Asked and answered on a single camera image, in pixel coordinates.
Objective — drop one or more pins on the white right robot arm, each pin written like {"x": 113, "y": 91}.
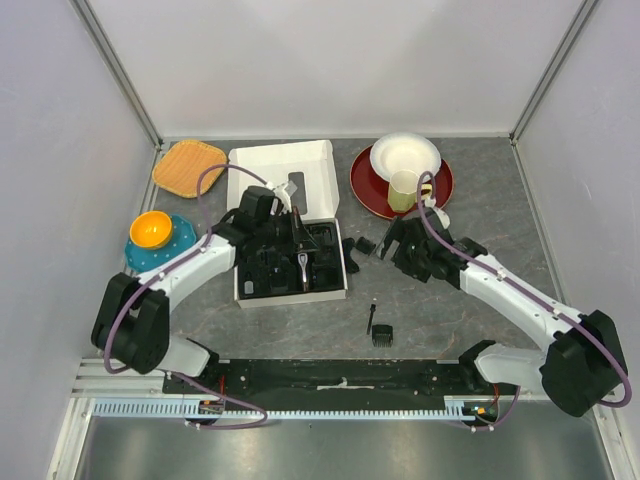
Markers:
{"x": 577, "y": 360}

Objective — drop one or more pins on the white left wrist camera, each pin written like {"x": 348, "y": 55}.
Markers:
{"x": 284, "y": 192}

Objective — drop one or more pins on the teal dotted plate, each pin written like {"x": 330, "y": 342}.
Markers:
{"x": 182, "y": 237}

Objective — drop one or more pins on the black cleaning brush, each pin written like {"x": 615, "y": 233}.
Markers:
{"x": 372, "y": 310}

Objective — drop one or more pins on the light green mug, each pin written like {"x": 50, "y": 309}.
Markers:
{"x": 406, "y": 191}

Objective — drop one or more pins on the orange small bowl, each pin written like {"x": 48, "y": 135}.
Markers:
{"x": 151, "y": 230}

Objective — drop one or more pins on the white cardboard box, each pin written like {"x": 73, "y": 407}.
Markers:
{"x": 310, "y": 165}

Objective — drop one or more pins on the red round plate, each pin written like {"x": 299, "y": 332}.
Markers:
{"x": 371, "y": 190}

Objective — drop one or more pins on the silver black hair clipper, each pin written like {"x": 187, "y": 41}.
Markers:
{"x": 303, "y": 262}

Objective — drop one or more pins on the woven orange tray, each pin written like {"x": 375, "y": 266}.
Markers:
{"x": 179, "y": 170}

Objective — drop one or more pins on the light blue cable duct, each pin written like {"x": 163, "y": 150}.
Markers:
{"x": 195, "y": 409}

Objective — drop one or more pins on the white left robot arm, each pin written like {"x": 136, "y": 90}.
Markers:
{"x": 133, "y": 324}

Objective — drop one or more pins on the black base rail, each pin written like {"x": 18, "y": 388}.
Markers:
{"x": 346, "y": 383}

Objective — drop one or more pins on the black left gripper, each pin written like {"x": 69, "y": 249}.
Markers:
{"x": 298, "y": 237}

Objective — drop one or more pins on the black plastic insert tray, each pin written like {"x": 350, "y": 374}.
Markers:
{"x": 275, "y": 271}

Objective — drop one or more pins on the white ceramic bowl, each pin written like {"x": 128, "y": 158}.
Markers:
{"x": 404, "y": 151}

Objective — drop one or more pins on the black clipper guard comb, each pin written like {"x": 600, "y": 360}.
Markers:
{"x": 365, "y": 246}

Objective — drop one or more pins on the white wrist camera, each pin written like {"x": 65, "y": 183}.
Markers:
{"x": 441, "y": 214}
{"x": 284, "y": 192}

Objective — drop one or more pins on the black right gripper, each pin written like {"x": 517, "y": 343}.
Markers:
{"x": 398, "y": 232}

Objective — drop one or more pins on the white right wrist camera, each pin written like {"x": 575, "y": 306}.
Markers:
{"x": 441, "y": 214}

